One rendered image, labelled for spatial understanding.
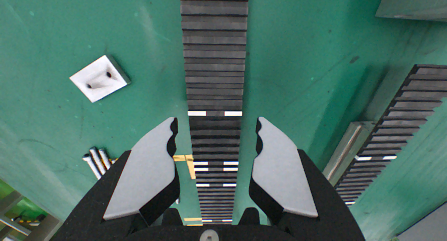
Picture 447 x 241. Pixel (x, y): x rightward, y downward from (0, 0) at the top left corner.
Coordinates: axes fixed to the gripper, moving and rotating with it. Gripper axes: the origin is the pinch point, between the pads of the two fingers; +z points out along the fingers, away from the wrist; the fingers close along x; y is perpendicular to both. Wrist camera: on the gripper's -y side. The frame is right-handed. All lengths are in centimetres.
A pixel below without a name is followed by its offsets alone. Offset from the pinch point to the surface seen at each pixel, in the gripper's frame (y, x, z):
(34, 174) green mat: 12.9, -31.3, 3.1
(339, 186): 11.1, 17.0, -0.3
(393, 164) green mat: 11.0, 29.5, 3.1
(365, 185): 11.1, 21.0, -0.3
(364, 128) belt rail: 2.5, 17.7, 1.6
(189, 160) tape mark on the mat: 9.1, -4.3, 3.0
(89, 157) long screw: 7.7, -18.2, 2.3
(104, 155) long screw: 7.6, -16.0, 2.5
